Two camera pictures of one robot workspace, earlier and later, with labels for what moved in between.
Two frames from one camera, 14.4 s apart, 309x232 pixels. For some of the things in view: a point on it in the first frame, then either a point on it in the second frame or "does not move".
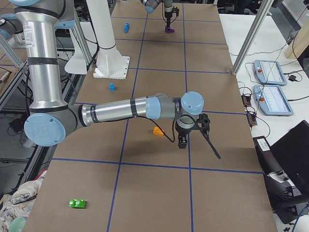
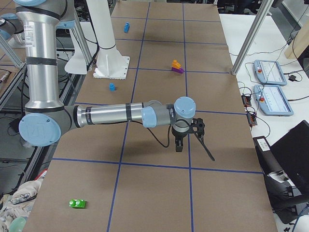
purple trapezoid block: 171,30 -> 179,70
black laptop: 292,151 does not move
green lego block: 79,203 does not move
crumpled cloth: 19,204 does not move
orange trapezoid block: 157,131 -> 175,65
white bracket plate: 110,64 does not move
